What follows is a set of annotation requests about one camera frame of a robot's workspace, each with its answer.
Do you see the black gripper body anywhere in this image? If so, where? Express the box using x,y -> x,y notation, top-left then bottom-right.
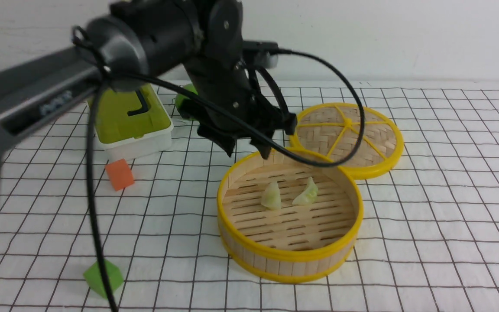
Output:
182,57 -> 297,141

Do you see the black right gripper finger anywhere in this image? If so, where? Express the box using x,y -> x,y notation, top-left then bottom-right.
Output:
249,130 -> 275,159

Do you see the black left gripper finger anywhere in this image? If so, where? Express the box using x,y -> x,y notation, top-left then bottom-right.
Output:
198,125 -> 237,157

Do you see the pale green dumpling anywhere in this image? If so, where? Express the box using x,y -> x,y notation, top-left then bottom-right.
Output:
292,176 -> 318,206
261,181 -> 282,211

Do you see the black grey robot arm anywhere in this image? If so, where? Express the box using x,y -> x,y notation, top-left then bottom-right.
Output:
0,0 -> 297,171

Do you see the woven bamboo steamer lid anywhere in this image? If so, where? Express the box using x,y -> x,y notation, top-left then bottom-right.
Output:
289,103 -> 404,180

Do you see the bamboo steamer tray yellow rim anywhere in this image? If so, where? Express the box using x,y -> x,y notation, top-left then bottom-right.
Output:
217,152 -> 364,283

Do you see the green toy watermelon ball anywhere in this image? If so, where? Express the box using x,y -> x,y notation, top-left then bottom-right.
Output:
175,83 -> 198,120

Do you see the green lidded white box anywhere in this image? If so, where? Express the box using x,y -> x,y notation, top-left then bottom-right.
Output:
95,84 -> 174,162

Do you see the orange foam cube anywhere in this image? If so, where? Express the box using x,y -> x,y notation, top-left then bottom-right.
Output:
105,159 -> 135,192

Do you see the green foam cube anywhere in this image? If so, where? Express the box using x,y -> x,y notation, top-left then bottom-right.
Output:
83,259 -> 124,299

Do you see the white grid tablecloth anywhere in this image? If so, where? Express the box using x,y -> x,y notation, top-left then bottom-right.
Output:
0,83 -> 499,312

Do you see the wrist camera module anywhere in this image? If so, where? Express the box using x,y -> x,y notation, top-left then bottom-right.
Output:
242,41 -> 279,69

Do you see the black cable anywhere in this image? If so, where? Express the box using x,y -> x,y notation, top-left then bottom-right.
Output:
71,26 -> 366,312

